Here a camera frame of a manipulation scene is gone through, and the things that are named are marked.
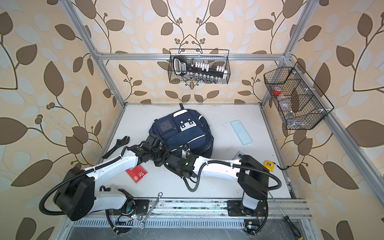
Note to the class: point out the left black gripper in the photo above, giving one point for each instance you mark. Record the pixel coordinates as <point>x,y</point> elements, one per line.
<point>159,162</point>

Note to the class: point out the navy blue student backpack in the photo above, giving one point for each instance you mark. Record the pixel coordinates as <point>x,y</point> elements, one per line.
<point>185,127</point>

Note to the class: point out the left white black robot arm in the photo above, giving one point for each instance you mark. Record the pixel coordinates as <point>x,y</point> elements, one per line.
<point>83,191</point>

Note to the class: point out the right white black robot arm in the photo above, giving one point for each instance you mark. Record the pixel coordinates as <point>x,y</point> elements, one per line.
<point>255,179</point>

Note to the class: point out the red booklet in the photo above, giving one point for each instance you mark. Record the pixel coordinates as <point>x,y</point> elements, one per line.
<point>137,173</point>

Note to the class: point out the black adjustable wrench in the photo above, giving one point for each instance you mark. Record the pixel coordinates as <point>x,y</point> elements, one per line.
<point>120,143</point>

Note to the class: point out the silver combination wrench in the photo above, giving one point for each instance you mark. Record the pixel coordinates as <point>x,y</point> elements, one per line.
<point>144,221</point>

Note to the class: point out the light green pencil case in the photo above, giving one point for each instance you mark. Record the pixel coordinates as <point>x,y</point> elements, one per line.
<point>241,133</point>

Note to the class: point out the yellow tape measure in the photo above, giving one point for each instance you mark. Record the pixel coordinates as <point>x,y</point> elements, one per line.
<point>269,165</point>

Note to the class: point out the red capped clear bottle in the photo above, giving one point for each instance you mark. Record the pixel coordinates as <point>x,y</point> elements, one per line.
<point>279,94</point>

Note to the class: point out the black yellow screwdriver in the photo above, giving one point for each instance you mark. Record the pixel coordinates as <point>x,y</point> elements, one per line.
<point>296,232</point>

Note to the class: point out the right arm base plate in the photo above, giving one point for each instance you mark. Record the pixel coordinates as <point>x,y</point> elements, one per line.
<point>237,209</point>

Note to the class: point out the black socket set rail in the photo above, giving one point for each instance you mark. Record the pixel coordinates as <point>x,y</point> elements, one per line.
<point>191,67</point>

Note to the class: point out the back wall wire basket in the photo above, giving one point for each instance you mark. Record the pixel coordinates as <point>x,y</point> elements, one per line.
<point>216,54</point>

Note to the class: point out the wall wire basket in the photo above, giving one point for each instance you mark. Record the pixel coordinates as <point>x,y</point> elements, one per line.
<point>308,104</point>
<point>216,54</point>

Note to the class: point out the right wall wire basket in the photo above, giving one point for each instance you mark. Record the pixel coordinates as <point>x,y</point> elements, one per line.
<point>308,104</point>

